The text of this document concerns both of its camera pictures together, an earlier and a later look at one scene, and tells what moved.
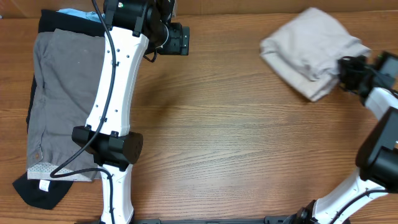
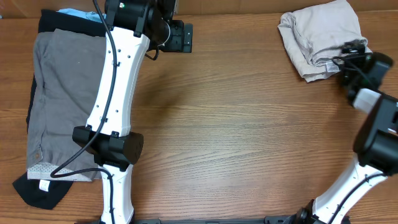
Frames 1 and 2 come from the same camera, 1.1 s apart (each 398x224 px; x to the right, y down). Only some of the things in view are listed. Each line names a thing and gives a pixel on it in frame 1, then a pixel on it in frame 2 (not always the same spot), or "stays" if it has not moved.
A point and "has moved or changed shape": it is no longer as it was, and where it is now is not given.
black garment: (44, 193) stays
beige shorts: (308, 50) has moved or changed shape
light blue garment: (91, 15) stays
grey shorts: (68, 70) stays
